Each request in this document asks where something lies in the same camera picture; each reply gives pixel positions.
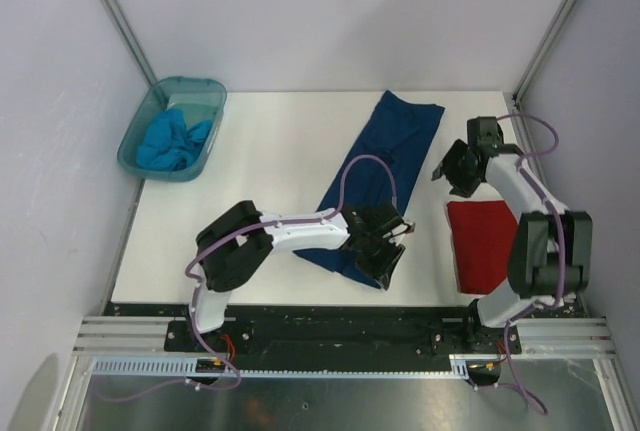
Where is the aluminium frame post right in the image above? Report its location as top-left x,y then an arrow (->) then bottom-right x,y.
510,0 -> 608,108

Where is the aluminium frame post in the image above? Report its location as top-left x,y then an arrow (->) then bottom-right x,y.
100,0 -> 158,87
510,0 -> 608,108

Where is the grey slotted cable duct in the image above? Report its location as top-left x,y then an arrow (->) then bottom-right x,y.
92,353 -> 473,381

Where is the folded red t-shirt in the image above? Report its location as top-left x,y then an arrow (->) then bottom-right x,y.
446,200 -> 517,295

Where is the light blue crumpled t-shirt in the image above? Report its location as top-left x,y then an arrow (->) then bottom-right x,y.
135,108 -> 213,172

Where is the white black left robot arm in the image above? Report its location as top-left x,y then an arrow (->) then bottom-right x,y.
185,200 -> 415,351

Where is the dark blue t-shirt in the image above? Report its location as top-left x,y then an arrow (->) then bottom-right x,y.
295,91 -> 445,290

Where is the aluminium frame post left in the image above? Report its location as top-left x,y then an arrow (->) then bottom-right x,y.
100,0 -> 158,87

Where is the teal plastic bin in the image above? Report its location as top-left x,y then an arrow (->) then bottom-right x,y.
117,76 -> 227,182

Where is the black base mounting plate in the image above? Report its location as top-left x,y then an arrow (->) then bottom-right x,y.
164,305 -> 522,373

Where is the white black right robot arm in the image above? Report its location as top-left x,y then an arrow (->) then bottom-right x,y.
432,116 -> 593,352

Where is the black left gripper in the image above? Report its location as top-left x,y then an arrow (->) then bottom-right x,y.
354,231 -> 404,289

